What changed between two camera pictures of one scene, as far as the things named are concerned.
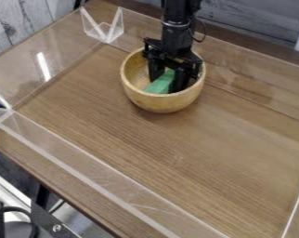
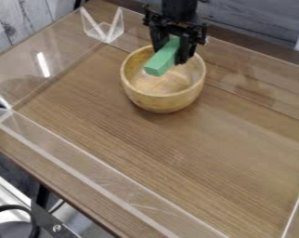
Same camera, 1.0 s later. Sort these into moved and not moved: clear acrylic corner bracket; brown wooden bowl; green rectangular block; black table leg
Moved: green rectangular block
Not moved: black table leg; brown wooden bowl; clear acrylic corner bracket
